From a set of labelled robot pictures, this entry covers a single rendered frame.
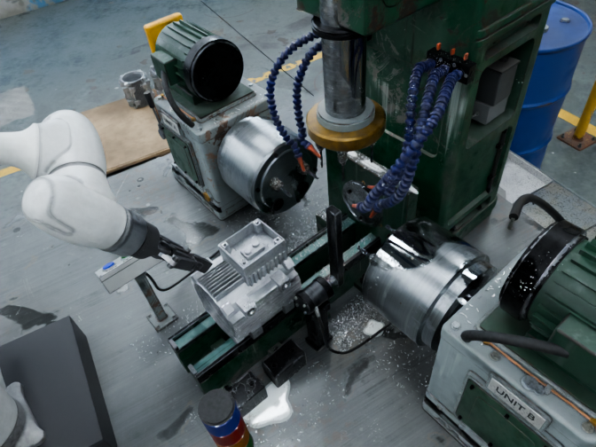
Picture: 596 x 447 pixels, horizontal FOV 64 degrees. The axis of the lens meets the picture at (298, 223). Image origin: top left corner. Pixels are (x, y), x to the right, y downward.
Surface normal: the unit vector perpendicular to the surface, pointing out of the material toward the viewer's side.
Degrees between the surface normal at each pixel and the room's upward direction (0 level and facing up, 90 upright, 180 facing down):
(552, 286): 50
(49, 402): 2
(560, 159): 0
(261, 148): 21
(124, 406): 0
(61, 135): 27
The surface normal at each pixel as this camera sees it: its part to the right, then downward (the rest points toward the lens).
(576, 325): -0.09, -0.68
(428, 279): -0.48, -0.31
